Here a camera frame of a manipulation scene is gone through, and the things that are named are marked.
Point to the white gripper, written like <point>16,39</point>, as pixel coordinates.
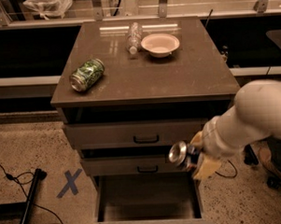
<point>212,142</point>

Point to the blue pepsi can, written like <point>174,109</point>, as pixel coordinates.
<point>184,156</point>

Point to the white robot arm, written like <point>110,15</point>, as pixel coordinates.
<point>255,115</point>

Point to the grey open bottom drawer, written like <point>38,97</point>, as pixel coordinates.
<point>156,198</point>

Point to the grey drawer cabinet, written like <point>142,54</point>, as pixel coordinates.
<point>194,72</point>

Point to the grey middle drawer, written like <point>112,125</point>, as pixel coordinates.
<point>133,160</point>

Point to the grey top drawer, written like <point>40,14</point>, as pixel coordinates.
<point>139,125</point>

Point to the green soda can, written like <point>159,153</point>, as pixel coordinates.
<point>86,75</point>

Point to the black stand leg right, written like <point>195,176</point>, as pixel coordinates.
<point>250,156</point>

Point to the black stand leg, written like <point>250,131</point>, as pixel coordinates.
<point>38,176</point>
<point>250,156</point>

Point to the tan shoe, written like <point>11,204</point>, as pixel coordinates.
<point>265,156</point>

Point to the black chair caster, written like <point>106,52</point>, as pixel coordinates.
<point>274,183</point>

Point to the white bowl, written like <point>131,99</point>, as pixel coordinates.
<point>160,45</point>

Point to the clear plastic water bottle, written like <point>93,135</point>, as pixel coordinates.
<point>134,37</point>

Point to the blue tape cross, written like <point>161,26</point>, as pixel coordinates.
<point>70,183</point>

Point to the black stand leg left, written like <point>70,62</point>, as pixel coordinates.
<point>38,176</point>

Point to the white plastic bag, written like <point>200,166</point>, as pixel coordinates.
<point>49,8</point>

